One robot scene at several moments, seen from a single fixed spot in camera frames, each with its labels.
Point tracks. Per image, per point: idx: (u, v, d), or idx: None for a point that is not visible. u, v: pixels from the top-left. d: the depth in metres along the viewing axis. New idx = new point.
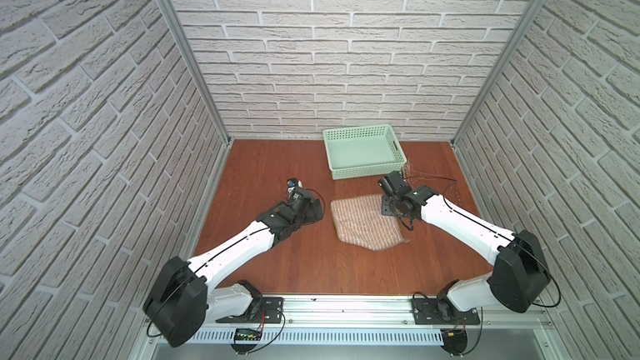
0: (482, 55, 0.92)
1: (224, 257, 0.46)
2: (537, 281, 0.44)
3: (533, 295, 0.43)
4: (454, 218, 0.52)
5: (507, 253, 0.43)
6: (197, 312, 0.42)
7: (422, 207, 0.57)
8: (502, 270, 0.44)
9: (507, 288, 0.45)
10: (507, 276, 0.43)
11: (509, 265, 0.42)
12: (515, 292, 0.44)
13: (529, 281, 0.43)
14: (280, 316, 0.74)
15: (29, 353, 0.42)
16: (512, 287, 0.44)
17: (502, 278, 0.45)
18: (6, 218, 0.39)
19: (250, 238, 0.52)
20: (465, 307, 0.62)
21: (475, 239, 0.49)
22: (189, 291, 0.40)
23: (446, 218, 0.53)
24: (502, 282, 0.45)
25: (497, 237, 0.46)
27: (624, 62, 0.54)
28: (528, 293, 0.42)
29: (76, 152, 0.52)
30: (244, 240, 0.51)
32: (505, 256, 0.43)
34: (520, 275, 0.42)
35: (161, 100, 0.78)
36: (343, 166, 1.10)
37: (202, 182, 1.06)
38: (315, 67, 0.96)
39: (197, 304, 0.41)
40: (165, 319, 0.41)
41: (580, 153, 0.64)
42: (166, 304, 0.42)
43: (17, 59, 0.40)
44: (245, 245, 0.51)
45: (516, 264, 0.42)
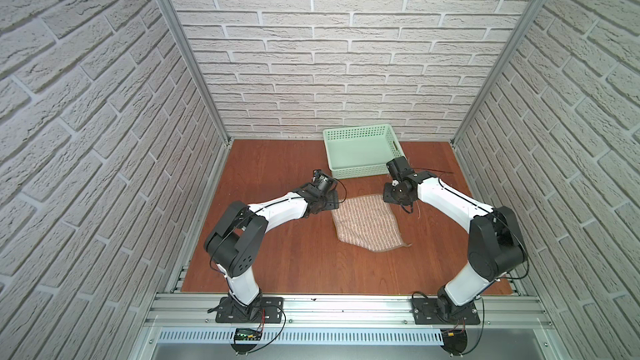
0: (482, 55, 0.92)
1: (274, 207, 0.54)
2: (511, 253, 0.48)
3: (505, 265, 0.47)
4: (443, 196, 0.57)
5: (482, 219, 0.48)
6: (254, 248, 0.50)
7: (418, 186, 0.63)
8: (477, 236, 0.47)
9: (482, 255, 0.48)
10: (480, 242, 0.47)
11: (479, 227, 0.46)
12: (487, 259, 0.47)
13: (500, 249, 0.47)
14: (280, 315, 0.75)
15: (28, 353, 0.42)
16: (483, 252, 0.47)
17: (477, 245, 0.48)
18: (6, 218, 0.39)
19: (292, 200, 0.61)
20: (462, 302, 0.63)
21: (459, 212, 0.53)
22: (252, 226, 0.48)
23: (436, 195, 0.59)
24: (477, 250, 0.49)
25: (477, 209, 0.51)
27: (624, 61, 0.54)
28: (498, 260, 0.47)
29: (76, 152, 0.52)
30: (287, 200, 0.60)
32: (479, 221, 0.48)
34: (490, 241, 0.46)
35: (161, 100, 0.78)
36: (343, 165, 1.11)
37: (202, 182, 1.06)
38: (315, 67, 0.96)
39: (257, 238, 0.49)
40: (227, 252, 0.47)
41: (580, 153, 0.64)
42: (225, 242, 0.48)
43: (17, 59, 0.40)
44: (286, 204, 0.59)
45: (487, 228, 0.46)
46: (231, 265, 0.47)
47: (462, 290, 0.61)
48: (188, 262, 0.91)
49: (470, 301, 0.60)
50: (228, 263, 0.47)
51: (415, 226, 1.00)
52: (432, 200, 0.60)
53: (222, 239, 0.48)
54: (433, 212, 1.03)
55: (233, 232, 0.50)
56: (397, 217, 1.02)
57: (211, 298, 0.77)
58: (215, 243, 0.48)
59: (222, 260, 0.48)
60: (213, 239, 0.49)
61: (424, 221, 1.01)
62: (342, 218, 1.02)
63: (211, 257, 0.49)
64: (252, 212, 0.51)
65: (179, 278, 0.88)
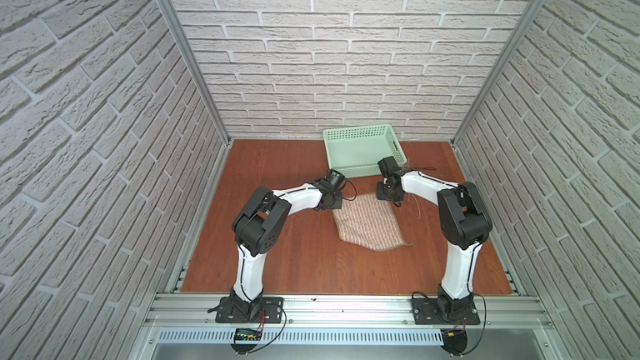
0: (482, 55, 0.92)
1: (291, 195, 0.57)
2: (475, 222, 0.54)
3: (471, 233, 0.53)
4: (419, 180, 0.66)
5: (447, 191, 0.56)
6: (280, 229, 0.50)
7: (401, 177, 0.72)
8: (442, 207, 0.55)
9: (448, 224, 0.55)
10: (446, 212, 0.54)
11: (444, 197, 0.54)
12: (452, 227, 0.54)
13: (465, 217, 0.55)
14: (280, 315, 0.75)
15: (28, 353, 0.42)
16: (449, 221, 0.54)
17: (443, 215, 0.55)
18: (6, 218, 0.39)
19: (308, 189, 0.66)
20: (459, 295, 0.64)
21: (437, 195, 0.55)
22: (280, 206, 0.53)
23: (412, 179, 0.69)
24: (445, 221, 0.56)
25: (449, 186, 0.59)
27: (624, 61, 0.54)
28: (463, 227, 0.53)
29: (76, 152, 0.52)
30: (304, 188, 0.65)
32: (445, 192, 0.56)
34: (454, 210, 0.54)
35: (161, 100, 0.78)
36: (342, 166, 1.10)
37: (202, 182, 1.06)
38: (315, 67, 0.96)
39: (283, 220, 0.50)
40: (252, 232, 0.52)
41: (580, 152, 0.64)
42: (250, 222, 0.53)
43: (17, 59, 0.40)
44: (304, 193, 0.65)
45: (451, 199, 0.54)
46: (257, 242, 0.52)
47: (451, 276, 0.64)
48: (188, 262, 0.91)
49: (465, 290, 0.64)
50: (255, 242, 0.52)
51: (415, 225, 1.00)
52: (408, 186, 0.70)
53: (249, 220, 0.53)
54: (433, 212, 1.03)
55: (259, 214, 0.55)
56: (398, 217, 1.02)
57: (210, 298, 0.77)
58: (242, 223, 0.53)
59: (248, 239, 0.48)
60: (241, 220, 0.54)
61: (424, 220, 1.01)
62: (342, 218, 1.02)
63: (238, 237, 0.56)
64: (277, 197, 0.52)
65: (179, 277, 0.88)
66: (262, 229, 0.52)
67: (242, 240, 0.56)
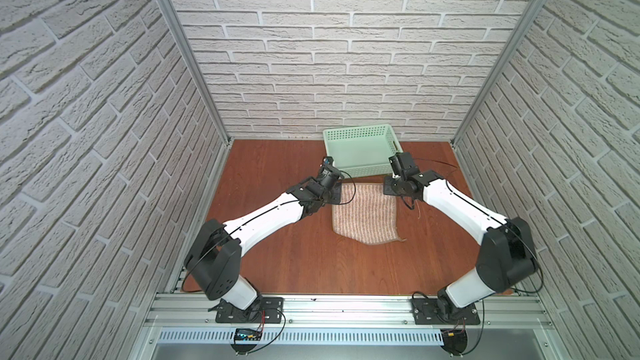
0: (482, 55, 0.92)
1: (255, 222, 0.48)
2: (522, 266, 0.46)
3: (516, 277, 0.45)
4: (448, 198, 0.55)
5: (494, 232, 0.46)
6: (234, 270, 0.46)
7: (426, 188, 0.59)
8: (487, 247, 0.46)
9: (491, 267, 0.47)
10: (490, 253, 0.46)
11: (493, 242, 0.44)
12: (497, 272, 0.46)
13: (512, 262, 0.44)
14: (280, 316, 0.74)
15: (28, 353, 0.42)
16: (494, 265, 0.46)
17: (486, 256, 0.47)
18: (6, 218, 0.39)
19: (281, 207, 0.54)
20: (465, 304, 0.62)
21: (472, 223, 0.50)
22: (225, 251, 0.42)
23: (440, 197, 0.56)
24: (487, 262, 0.47)
25: (489, 220, 0.48)
27: (624, 61, 0.54)
28: (510, 273, 0.44)
29: (76, 152, 0.52)
30: (276, 207, 0.53)
32: (493, 234, 0.45)
34: (503, 256, 0.44)
35: (161, 100, 0.78)
36: (342, 166, 1.10)
37: (202, 182, 1.06)
38: (315, 67, 0.96)
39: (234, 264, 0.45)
40: (202, 275, 0.44)
41: (580, 153, 0.64)
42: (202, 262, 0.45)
43: (17, 59, 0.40)
44: (277, 215, 0.53)
45: (502, 244, 0.44)
46: (208, 288, 0.43)
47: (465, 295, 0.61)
48: None
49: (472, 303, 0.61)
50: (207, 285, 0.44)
51: (414, 226, 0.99)
52: (437, 204, 0.57)
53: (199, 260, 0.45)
54: (433, 212, 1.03)
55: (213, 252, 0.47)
56: (398, 217, 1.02)
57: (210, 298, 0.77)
58: (192, 263, 0.45)
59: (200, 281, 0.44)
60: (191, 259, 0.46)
61: (423, 221, 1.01)
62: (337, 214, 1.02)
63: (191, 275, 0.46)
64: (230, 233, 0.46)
65: (180, 277, 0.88)
66: (212, 274, 0.43)
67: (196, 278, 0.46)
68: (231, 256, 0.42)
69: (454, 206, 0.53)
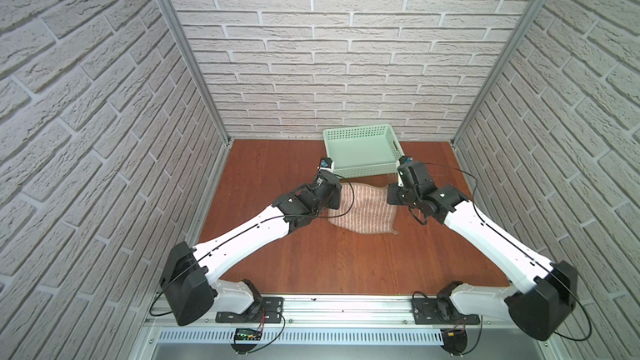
0: (482, 55, 0.92)
1: (231, 244, 0.45)
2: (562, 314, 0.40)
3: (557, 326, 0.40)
4: (477, 230, 0.48)
5: (544, 284, 0.40)
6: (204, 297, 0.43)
7: (449, 213, 0.51)
8: (529, 297, 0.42)
9: (530, 316, 0.43)
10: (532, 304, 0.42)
11: (545, 298, 0.39)
12: (539, 322, 0.42)
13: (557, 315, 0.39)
14: (280, 316, 0.74)
15: (28, 353, 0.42)
16: (537, 316, 0.42)
17: (526, 304, 0.43)
18: (6, 218, 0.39)
19: (262, 226, 0.49)
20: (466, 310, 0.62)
21: (507, 264, 0.45)
22: (190, 282, 0.39)
23: (466, 227, 0.50)
24: (527, 310, 0.43)
25: (534, 266, 0.42)
27: (624, 61, 0.54)
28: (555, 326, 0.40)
29: (76, 152, 0.52)
30: (255, 226, 0.48)
32: (543, 289, 0.40)
34: (552, 312, 0.39)
35: (161, 100, 0.78)
36: (342, 166, 1.10)
37: (203, 182, 1.06)
38: (315, 67, 0.96)
39: (203, 294, 0.42)
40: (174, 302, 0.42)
41: (580, 153, 0.64)
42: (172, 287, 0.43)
43: (17, 59, 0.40)
44: (257, 234, 0.48)
45: (553, 300, 0.38)
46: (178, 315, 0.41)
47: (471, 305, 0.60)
48: None
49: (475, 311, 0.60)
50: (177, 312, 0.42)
51: (414, 226, 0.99)
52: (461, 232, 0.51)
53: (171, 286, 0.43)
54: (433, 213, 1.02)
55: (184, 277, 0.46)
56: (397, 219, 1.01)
57: None
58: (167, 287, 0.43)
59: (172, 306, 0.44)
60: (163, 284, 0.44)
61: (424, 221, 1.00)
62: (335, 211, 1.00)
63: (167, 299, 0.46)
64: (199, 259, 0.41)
65: None
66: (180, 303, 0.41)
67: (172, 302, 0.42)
68: (197, 287, 0.39)
69: (487, 240, 0.47)
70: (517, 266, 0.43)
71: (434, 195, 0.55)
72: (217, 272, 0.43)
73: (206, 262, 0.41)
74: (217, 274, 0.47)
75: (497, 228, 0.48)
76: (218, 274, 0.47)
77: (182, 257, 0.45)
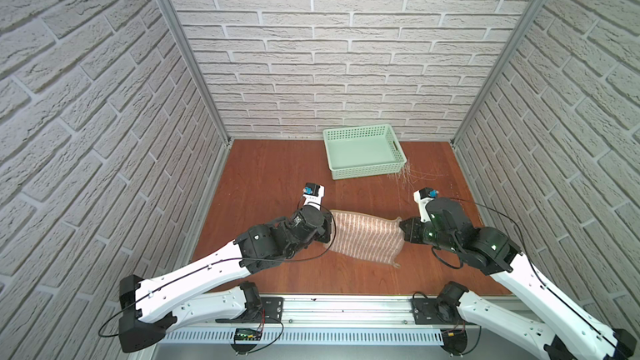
0: (482, 55, 0.92)
1: (172, 286, 0.42)
2: None
3: None
4: (537, 294, 0.43)
5: None
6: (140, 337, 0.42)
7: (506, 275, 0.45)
8: None
9: None
10: None
11: None
12: None
13: None
14: (280, 315, 0.75)
15: (28, 353, 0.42)
16: None
17: None
18: (6, 218, 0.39)
19: (211, 269, 0.43)
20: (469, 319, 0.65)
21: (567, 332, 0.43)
22: (122, 325, 0.38)
23: (523, 290, 0.45)
24: None
25: (599, 338, 0.40)
27: (624, 61, 0.54)
28: None
29: (76, 152, 0.52)
30: (205, 267, 0.43)
32: None
34: None
35: (161, 100, 0.78)
36: (342, 166, 1.10)
37: (202, 182, 1.06)
38: (315, 67, 0.96)
39: (137, 335, 0.41)
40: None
41: (580, 153, 0.64)
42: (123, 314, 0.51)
43: (17, 59, 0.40)
44: (203, 276, 0.43)
45: None
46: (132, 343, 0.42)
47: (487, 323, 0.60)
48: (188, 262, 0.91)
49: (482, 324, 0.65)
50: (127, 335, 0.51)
51: None
52: (510, 287, 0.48)
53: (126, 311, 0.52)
54: None
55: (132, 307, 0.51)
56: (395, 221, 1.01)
57: None
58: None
59: None
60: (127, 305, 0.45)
61: None
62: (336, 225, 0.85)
63: None
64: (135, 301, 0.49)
65: None
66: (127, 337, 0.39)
67: None
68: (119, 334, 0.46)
69: (547, 306, 0.43)
70: (585, 340, 0.41)
71: (481, 245, 0.47)
72: (153, 314, 0.41)
73: (144, 304, 0.40)
74: (158, 314, 0.42)
75: (554, 291, 0.43)
76: (160, 313, 0.42)
77: (127, 292, 0.45)
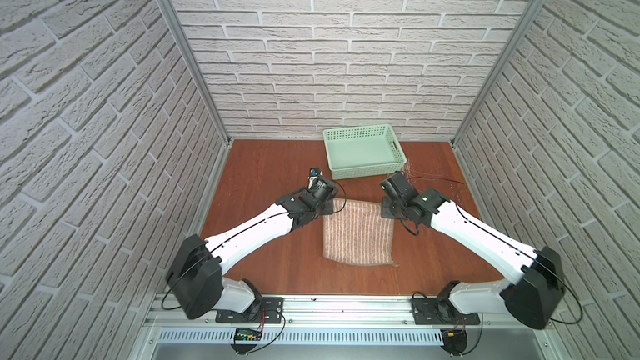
0: (482, 55, 0.92)
1: (240, 239, 0.46)
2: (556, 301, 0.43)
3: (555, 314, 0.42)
4: (462, 228, 0.50)
5: (530, 272, 0.41)
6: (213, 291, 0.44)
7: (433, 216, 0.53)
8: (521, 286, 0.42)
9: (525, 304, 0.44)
10: (528, 295, 0.42)
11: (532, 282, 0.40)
12: (536, 312, 0.43)
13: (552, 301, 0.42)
14: (280, 316, 0.74)
15: (28, 353, 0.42)
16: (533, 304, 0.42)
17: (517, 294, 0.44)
18: (6, 218, 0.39)
19: (268, 222, 0.51)
20: (466, 310, 0.63)
21: (494, 256, 0.46)
22: (204, 271, 0.41)
23: (450, 227, 0.51)
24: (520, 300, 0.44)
25: (518, 255, 0.44)
27: (624, 61, 0.54)
28: (548, 311, 0.41)
29: (76, 152, 0.52)
30: (262, 222, 0.50)
32: (530, 277, 0.40)
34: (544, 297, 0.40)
35: (161, 100, 0.78)
36: (342, 166, 1.10)
37: (202, 182, 1.06)
38: (315, 67, 0.96)
39: (212, 284, 0.42)
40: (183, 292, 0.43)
41: (580, 153, 0.64)
42: (182, 279, 0.44)
43: (17, 59, 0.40)
44: (263, 229, 0.51)
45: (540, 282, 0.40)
46: (186, 307, 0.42)
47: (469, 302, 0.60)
48: None
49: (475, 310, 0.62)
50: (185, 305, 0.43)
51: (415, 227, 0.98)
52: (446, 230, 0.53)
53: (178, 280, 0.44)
54: None
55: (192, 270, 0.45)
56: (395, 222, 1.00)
57: None
58: (175, 279, 0.44)
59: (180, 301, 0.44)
60: (171, 278, 0.45)
61: None
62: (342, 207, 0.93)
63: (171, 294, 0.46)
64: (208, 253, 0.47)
65: None
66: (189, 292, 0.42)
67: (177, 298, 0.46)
68: (210, 277, 0.41)
69: (472, 239, 0.48)
70: (503, 258, 0.45)
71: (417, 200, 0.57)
72: (228, 264, 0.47)
73: (219, 252, 0.42)
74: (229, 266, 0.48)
75: (478, 224, 0.49)
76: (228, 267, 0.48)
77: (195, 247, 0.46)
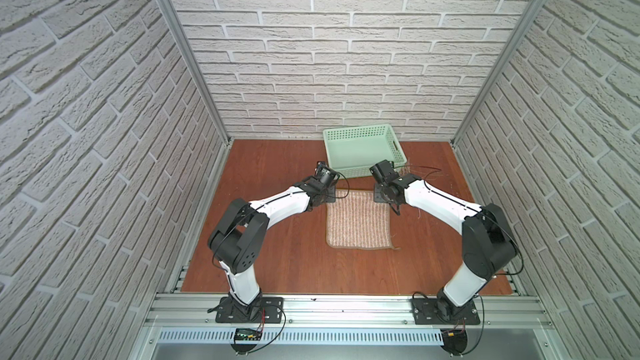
0: (482, 55, 0.92)
1: (276, 202, 0.55)
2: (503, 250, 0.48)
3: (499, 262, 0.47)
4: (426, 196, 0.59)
5: (472, 220, 0.48)
6: (257, 244, 0.50)
7: (405, 191, 0.62)
8: (469, 237, 0.47)
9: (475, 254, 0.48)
10: (473, 242, 0.47)
11: (471, 228, 0.46)
12: (482, 257, 0.47)
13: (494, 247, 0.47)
14: (280, 315, 0.75)
15: (28, 353, 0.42)
16: (477, 251, 0.47)
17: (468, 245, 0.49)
18: (6, 218, 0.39)
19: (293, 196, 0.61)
20: (461, 302, 0.63)
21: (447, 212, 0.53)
22: (255, 222, 0.48)
23: (416, 196, 0.60)
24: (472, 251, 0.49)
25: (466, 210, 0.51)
27: (624, 61, 0.54)
28: (492, 258, 0.47)
29: (76, 152, 0.52)
30: (288, 195, 0.59)
32: (470, 222, 0.48)
34: (482, 241, 0.46)
35: (161, 100, 0.78)
36: (342, 165, 1.11)
37: (202, 182, 1.06)
38: (315, 67, 0.96)
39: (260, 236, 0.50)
40: (229, 250, 0.48)
41: (580, 153, 0.64)
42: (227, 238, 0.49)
43: (17, 59, 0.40)
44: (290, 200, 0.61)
45: (478, 228, 0.46)
46: (234, 261, 0.48)
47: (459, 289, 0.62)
48: (188, 262, 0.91)
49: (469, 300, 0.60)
50: (232, 259, 0.48)
51: (415, 228, 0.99)
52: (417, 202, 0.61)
53: (226, 237, 0.49)
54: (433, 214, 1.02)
55: (237, 228, 0.51)
56: (395, 222, 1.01)
57: (210, 298, 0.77)
58: (218, 240, 0.49)
59: (226, 257, 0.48)
60: (217, 237, 0.49)
61: (424, 221, 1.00)
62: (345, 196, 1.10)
63: (215, 254, 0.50)
64: (253, 210, 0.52)
65: (179, 277, 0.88)
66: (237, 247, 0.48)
67: (221, 257, 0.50)
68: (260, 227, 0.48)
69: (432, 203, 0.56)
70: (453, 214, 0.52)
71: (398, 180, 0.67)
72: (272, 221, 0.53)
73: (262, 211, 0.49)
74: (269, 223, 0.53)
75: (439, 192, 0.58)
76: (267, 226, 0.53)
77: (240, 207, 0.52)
